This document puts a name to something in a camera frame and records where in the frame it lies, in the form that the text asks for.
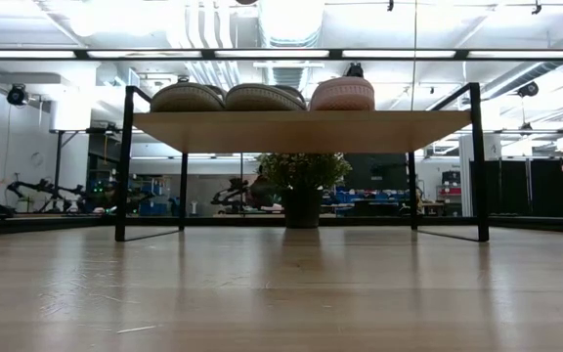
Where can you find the grey slide sandal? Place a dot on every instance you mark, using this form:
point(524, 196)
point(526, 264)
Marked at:
point(186, 98)
point(262, 98)

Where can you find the pink slide sandal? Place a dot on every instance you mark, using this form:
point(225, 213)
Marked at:
point(342, 95)

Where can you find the black background robot arm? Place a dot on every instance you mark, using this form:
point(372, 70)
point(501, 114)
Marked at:
point(47, 188)
point(230, 195)

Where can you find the wooden shelf with black legs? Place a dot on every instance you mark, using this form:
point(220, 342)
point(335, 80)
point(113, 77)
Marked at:
point(301, 129)

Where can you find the small potted green plant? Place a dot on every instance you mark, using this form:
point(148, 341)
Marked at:
point(303, 186)

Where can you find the person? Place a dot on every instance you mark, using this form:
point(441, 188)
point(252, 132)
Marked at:
point(262, 193)

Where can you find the black monitor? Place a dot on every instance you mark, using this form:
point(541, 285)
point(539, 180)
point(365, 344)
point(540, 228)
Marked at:
point(374, 171)

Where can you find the black partition screen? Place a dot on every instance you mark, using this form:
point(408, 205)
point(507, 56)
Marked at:
point(521, 188)

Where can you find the black metal rig frame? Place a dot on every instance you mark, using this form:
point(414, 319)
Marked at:
point(359, 221)

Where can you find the black ceiling-mounted camera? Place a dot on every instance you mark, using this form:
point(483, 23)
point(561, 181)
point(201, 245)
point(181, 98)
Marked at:
point(17, 95)
point(355, 70)
point(528, 89)

